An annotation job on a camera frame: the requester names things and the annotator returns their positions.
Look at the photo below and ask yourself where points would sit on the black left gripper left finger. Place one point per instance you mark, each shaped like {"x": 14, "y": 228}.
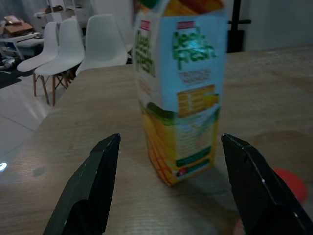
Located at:
{"x": 93, "y": 191}

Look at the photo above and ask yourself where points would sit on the red-capped bottle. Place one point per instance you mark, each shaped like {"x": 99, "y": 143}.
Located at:
{"x": 291, "y": 183}

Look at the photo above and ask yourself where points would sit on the brown cardboard box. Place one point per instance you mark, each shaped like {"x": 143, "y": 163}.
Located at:
{"x": 18, "y": 27}

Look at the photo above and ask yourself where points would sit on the white shelf unit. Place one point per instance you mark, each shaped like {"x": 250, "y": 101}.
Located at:
{"x": 80, "y": 9}

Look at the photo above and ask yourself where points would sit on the white desk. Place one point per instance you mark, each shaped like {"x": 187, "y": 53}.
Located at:
{"x": 24, "y": 41}

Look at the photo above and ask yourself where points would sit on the mango juice carton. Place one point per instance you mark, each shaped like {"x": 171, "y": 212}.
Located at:
{"x": 195, "y": 73}

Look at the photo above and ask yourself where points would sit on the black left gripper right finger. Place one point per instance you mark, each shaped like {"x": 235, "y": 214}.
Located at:
{"x": 256, "y": 195}

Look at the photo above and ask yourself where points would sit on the black metal stand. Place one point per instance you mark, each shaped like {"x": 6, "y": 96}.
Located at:
{"x": 236, "y": 24}

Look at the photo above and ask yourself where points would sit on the white plastic chair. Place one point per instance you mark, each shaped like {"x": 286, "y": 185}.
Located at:
{"x": 46, "y": 49}
{"x": 66, "y": 49}
{"x": 102, "y": 41}

